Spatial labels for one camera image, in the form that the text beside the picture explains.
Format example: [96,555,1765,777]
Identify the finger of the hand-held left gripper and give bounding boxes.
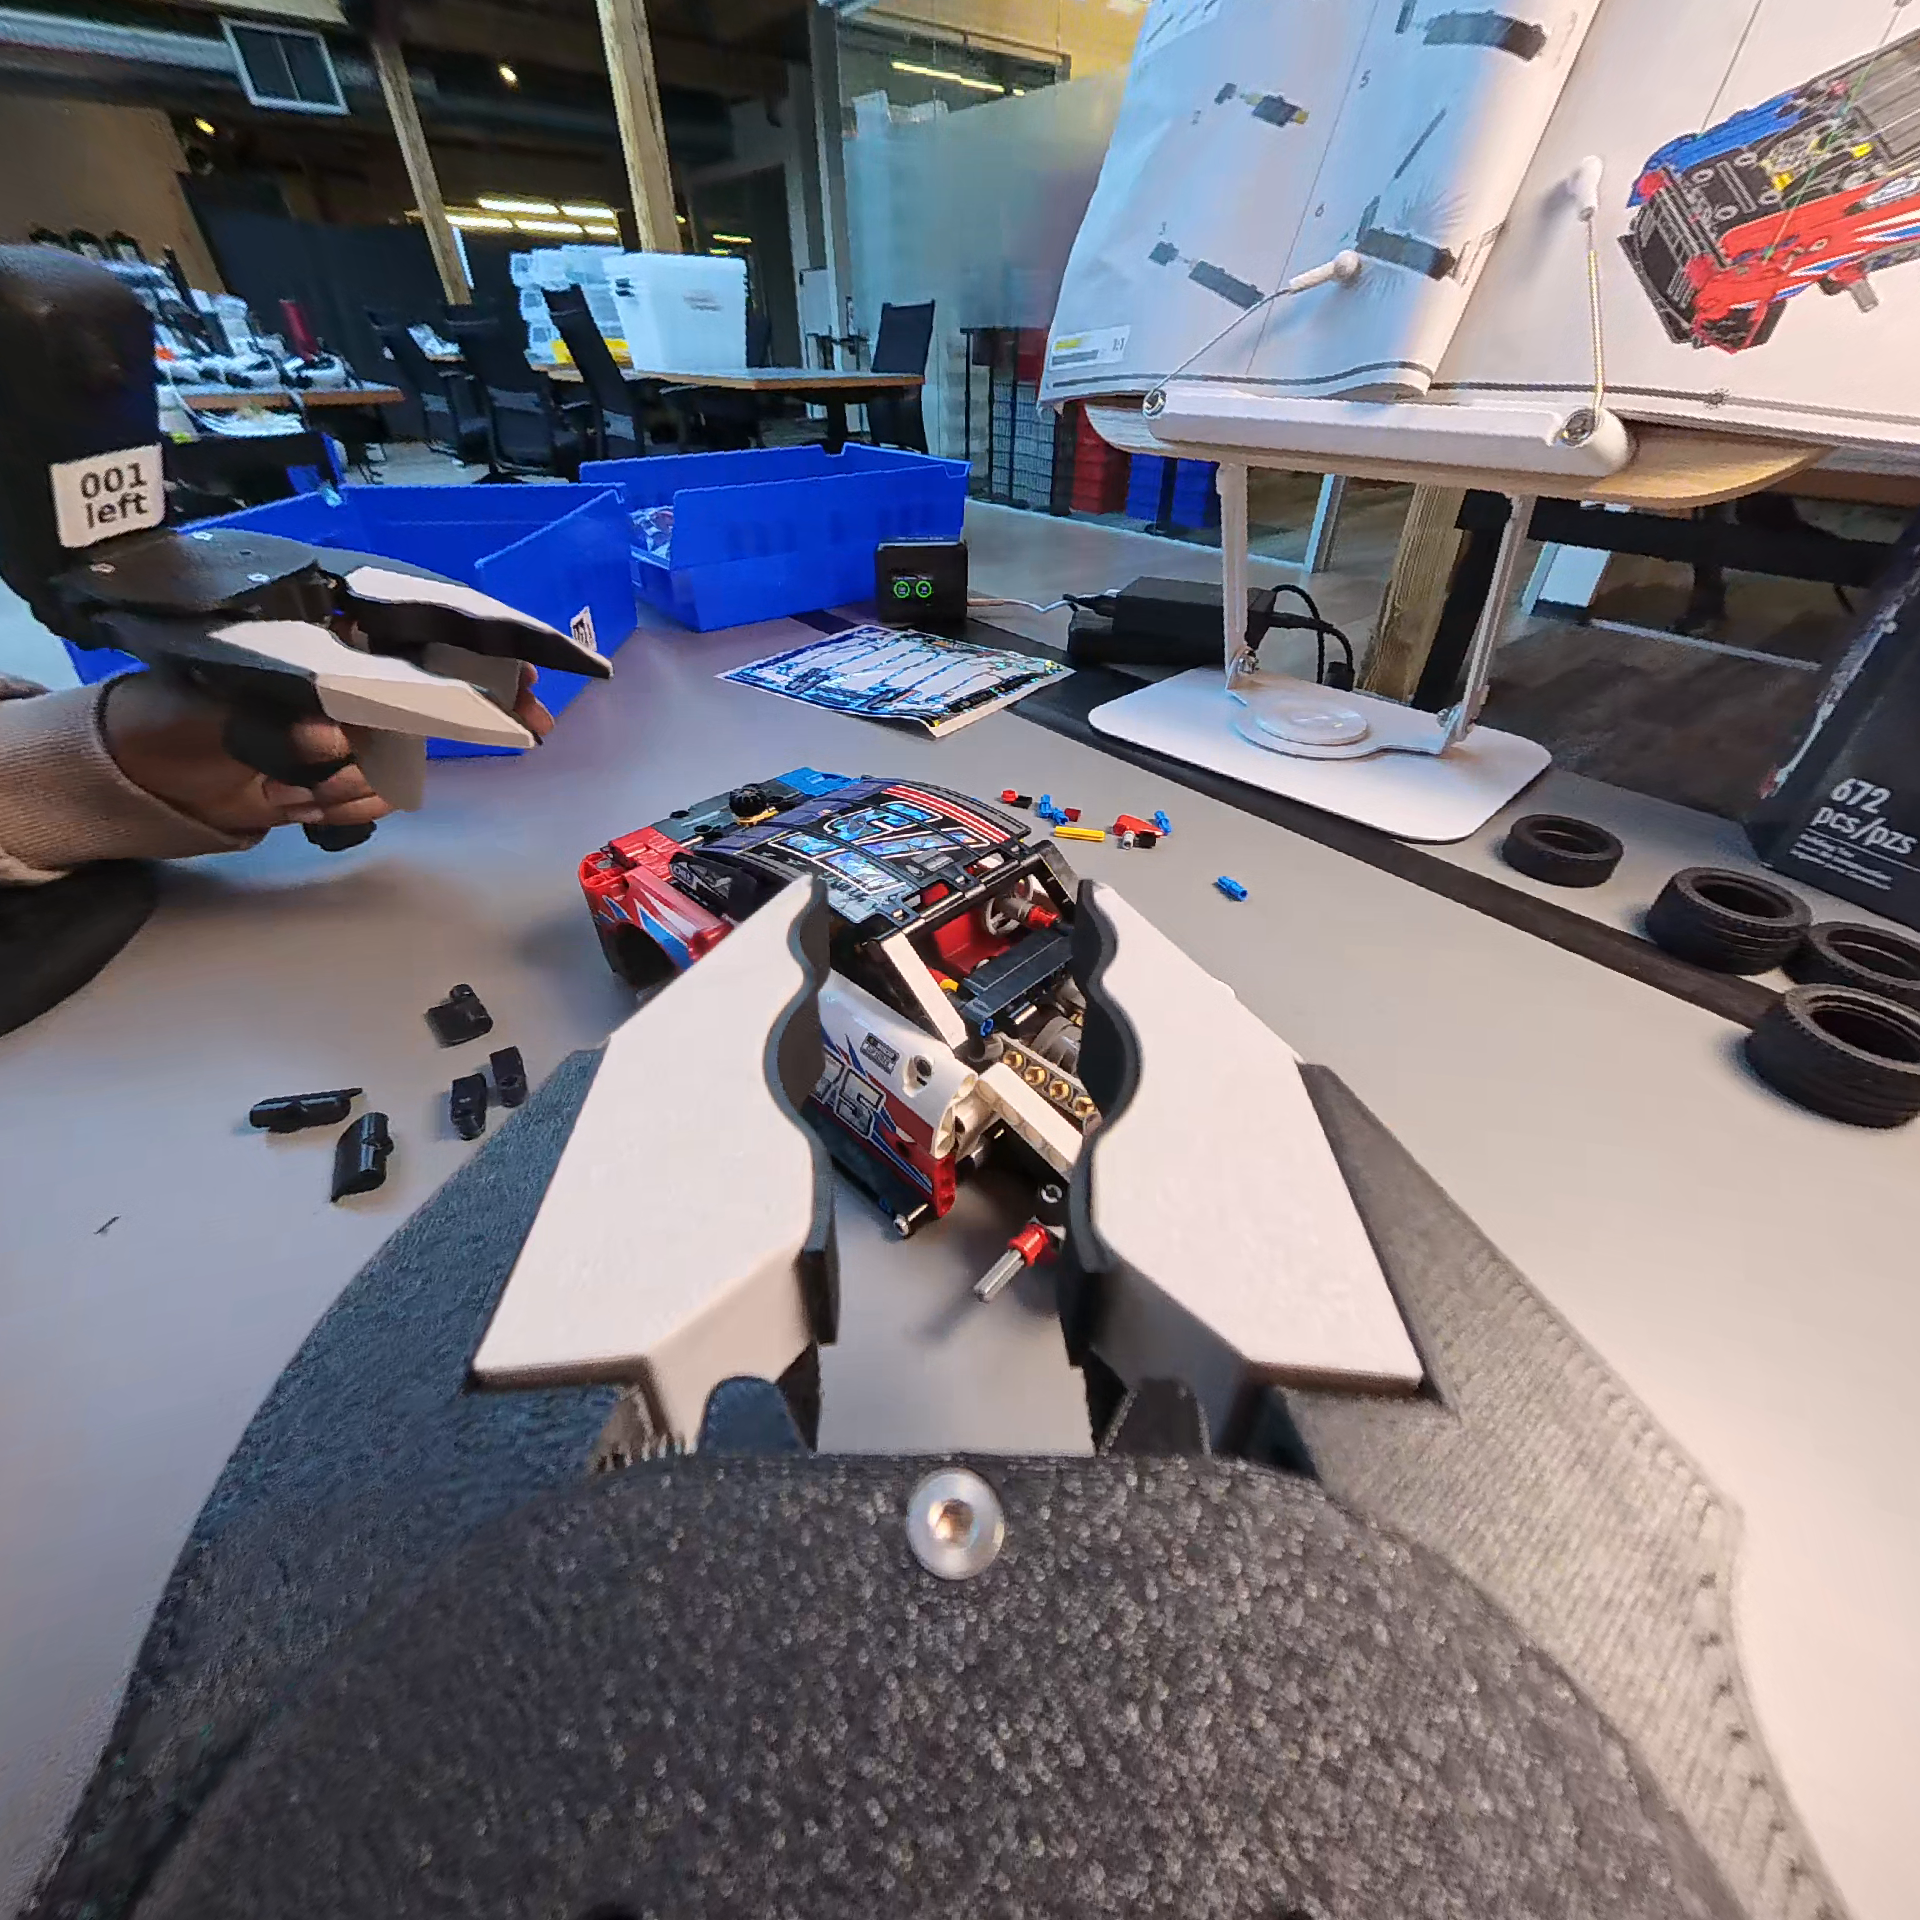
[207,618,540,755]
[337,561,618,689]

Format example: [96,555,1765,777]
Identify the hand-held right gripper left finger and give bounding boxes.
[468,874,841,1453]

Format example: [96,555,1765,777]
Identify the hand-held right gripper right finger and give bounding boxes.
[1059,877,1429,1453]

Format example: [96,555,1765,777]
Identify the labelled blue plastic bin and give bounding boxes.
[67,481,640,759]

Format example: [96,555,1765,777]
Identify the lego race car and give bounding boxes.
[576,767,1147,1303]

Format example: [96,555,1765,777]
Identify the person's left forearm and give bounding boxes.
[0,674,153,888]

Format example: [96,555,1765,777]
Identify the small coloured lego pieces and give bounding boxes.
[997,785,1176,852]

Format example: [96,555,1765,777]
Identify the black rubber lego tire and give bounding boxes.
[1501,812,1626,890]
[1784,917,1920,1009]
[1645,866,1815,977]
[1744,982,1920,1130]

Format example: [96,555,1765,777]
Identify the black lego set box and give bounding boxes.
[1744,515,1920,917]

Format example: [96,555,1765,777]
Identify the lego instruction booklet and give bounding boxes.
[1039,0,1920,443]

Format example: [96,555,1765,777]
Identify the cluttered wooden workbench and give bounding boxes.
[156,292,410,452]

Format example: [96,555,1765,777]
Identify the group of black office chairs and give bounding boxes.
[367,284,940,481]

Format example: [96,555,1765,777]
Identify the white air vent grille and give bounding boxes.
[223,17,351,118]

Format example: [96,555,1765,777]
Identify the white storage box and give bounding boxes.
[606,251,751,373]

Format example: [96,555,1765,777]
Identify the long wooden table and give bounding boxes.
[546,364,929,452]

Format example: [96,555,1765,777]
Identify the black wrist rest pad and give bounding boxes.
[0,861,162,1039]

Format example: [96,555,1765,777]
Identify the white document stand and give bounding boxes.
[1082,155,1879,846]

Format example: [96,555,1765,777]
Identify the holographic sticker sheet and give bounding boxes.
[721,622,1074,739]

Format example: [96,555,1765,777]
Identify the black device with green lights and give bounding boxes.
[875,535,972,631]

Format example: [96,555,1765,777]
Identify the black power adapter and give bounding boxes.
[1064,575,1278,672]

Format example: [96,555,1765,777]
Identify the small parts drawer cabinet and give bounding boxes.
[960,321,1221,527]

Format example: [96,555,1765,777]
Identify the black cable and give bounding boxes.
[1253,582,1361,696]

